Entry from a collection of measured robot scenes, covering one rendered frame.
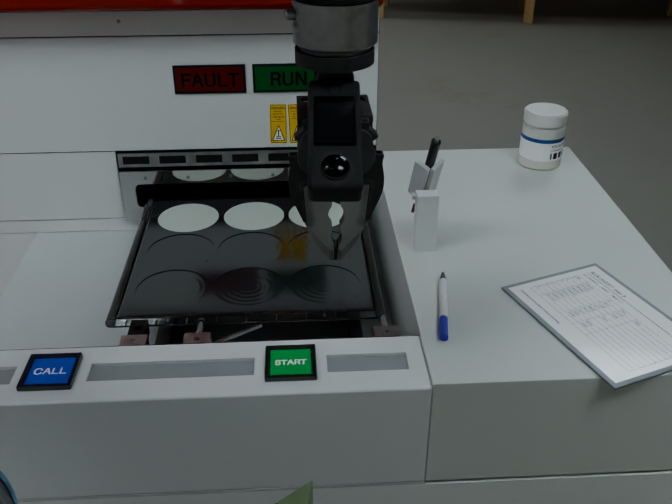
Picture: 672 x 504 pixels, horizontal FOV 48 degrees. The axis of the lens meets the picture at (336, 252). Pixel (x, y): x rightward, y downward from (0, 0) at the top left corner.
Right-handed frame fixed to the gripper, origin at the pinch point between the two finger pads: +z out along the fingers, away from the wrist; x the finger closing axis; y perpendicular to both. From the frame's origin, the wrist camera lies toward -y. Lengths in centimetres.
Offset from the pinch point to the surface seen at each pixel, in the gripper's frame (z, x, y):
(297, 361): 14.3, 4.2, 0.7
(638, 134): 111, -175, 298
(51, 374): 14.3, 30.7, 0.0
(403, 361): 15.1, -7.6, 1.1
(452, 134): 111, -78, 303
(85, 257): 29, 40, 49
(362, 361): 15.1, -3.0, 1.3
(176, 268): 20.8, 21.8, 31.5
